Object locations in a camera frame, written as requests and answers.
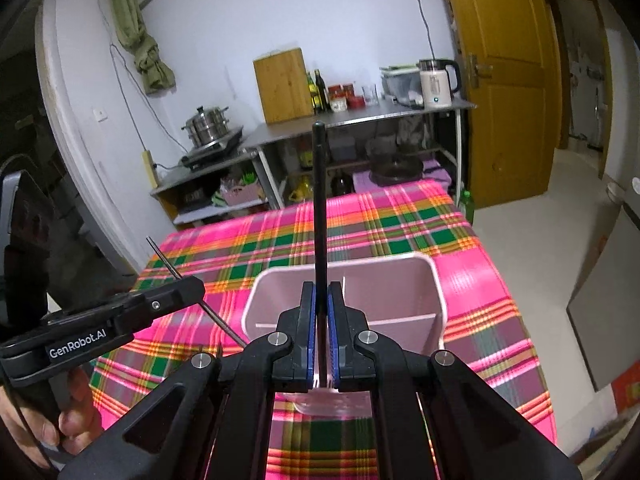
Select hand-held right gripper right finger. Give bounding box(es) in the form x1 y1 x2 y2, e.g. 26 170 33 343
326 281 584 480

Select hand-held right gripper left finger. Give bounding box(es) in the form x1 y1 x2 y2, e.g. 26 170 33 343
59 281 321 480

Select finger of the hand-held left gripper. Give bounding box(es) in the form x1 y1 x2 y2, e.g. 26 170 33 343
107 278 207 334

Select metal chopstick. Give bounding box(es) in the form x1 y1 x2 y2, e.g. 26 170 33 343
146 237 250 349

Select pink utensil basket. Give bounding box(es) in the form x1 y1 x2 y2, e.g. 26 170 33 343
241 254 447 418

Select black chopstick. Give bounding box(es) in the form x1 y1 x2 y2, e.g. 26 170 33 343
312 121 331 389

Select person's left hand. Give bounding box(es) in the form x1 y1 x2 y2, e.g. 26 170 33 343
0 364 107 472

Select low steel kitchen rack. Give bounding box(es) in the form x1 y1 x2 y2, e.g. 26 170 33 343
149 147 281 227

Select small pink basket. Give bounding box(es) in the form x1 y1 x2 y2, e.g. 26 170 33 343
219 182 266 206

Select pink plaid tablecloth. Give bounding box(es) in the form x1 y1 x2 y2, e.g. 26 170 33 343
92 180 559 480

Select yellow oil jug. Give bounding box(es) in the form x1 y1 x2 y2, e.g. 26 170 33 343
287 174 314 206

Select black induction cooker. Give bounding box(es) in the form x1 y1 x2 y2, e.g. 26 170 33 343
179 127 246 169

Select black wok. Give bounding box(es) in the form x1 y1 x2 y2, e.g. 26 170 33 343
368 154 425 186

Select stainless steamer pot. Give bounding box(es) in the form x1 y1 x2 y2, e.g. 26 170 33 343
180 105 231 149

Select green bottle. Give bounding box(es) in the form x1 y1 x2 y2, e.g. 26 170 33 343
459 187 476 226

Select purple cloth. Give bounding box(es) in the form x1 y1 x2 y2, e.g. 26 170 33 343
352 159 452 194

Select tall steel kitchen rack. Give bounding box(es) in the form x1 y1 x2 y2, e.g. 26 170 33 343
244 97 479 226

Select green knotted curtain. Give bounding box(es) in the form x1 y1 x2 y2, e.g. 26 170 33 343
108 0 177 96

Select olive oil bottle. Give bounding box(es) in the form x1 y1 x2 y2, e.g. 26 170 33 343
305 72 321 114

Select wooden cutting board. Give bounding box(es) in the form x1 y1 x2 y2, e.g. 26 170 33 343
252 46 315 126

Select dark sauce bottle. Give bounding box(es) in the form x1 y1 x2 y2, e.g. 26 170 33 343
314 68 331 112

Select clear plastic container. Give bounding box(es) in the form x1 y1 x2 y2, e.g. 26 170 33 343
379 64 424 106

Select white electric kettle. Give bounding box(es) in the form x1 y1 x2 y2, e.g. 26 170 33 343
417 58 462 110

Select grey cabinet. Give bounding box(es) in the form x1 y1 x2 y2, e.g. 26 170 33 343
566 177 640 394

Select yellow wooden door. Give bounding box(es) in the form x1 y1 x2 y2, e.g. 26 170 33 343
432 0 564 212

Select white sliding door frame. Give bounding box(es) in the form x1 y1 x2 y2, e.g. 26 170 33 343
34 0 142 283

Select black wall cable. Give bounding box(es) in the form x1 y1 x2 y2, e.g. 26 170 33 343
403 0 435 62
108 42 153 153

